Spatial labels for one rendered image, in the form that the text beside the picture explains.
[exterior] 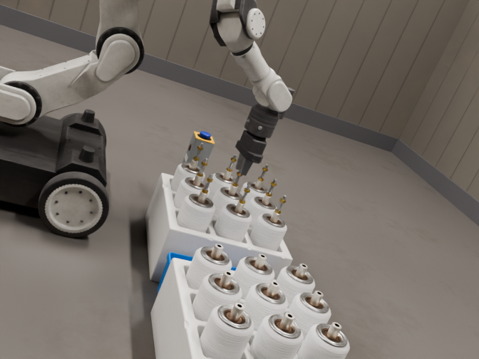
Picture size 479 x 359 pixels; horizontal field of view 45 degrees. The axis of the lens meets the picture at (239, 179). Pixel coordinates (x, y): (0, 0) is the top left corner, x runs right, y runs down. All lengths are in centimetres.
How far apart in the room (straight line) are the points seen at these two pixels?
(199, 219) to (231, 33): 52
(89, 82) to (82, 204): 37
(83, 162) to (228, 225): 47
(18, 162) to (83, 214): 23
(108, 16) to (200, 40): 235
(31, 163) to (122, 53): 42
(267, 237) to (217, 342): 58
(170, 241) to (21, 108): 60
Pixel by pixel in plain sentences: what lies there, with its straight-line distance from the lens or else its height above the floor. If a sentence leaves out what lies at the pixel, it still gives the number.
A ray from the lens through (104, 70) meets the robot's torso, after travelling 179.
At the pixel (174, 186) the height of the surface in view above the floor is 19.
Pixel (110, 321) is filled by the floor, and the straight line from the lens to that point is 151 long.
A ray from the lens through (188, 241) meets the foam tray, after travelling 165.
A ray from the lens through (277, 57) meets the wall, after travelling 426.
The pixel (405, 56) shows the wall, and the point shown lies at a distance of 466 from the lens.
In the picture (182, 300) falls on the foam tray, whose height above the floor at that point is 18.
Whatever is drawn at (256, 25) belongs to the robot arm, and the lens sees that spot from 154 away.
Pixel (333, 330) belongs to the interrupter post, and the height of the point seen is 27.
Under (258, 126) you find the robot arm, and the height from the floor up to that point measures 50.
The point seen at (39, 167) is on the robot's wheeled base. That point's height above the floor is 17.
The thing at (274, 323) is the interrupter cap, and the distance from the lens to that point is 127.
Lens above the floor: 90
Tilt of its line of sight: 19 degrees down
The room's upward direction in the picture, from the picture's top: 23 degrees clockwise
